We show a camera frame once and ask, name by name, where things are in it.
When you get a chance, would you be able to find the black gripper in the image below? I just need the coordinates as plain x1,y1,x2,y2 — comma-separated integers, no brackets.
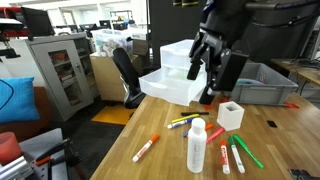
187,0,250,105

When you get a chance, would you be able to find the white spray bottle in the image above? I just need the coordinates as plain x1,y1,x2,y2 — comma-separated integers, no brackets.
187,118,207,173

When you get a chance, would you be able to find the open translucent drawer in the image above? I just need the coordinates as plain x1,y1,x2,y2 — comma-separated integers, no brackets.
139,67,206,106

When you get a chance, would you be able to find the yellow marker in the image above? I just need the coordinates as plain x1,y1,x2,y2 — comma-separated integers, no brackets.
171,114,200,123

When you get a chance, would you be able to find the white plastic drawer unit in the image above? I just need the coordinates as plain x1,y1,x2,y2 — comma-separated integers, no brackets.
160,39,207,80

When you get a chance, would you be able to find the black marker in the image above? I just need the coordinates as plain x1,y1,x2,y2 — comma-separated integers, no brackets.
180,112,209,116

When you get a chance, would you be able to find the blue white marker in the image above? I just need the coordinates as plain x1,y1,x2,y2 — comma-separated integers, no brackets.
167,118,194,129

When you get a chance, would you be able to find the white square cup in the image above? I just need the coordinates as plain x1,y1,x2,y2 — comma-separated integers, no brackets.
217,101,244,131

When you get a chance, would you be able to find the pink red marker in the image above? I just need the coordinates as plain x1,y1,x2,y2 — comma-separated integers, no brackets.
206,127,225,144

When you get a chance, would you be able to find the blue orange marker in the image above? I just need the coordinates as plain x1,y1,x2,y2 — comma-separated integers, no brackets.
183,124,214,138

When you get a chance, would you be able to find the grey plastic crate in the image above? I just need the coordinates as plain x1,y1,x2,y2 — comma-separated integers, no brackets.
230,63,298,106

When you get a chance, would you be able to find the green white marker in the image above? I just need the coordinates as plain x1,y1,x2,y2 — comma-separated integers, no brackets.
228,136,245,174

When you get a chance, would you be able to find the red white marker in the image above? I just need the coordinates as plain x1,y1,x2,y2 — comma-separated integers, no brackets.
220,140,230,174

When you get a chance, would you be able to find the black chair by cabinet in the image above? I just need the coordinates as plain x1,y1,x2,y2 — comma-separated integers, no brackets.
113,48,145,109

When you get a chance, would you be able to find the orange marker white barrel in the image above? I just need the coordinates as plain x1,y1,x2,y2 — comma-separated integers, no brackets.
132,134,159,163

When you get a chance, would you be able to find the clear storage bin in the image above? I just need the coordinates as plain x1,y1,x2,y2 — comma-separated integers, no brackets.
91,29,132,57

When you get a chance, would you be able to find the grey metal cabinet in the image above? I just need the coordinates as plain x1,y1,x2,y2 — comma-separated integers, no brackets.
12,33,99,122

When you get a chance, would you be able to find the blue cushion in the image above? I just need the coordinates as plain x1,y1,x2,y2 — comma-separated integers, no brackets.
0,77,40,123

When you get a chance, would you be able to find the red cup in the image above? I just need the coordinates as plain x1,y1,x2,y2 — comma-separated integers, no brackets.
0,132,22,165

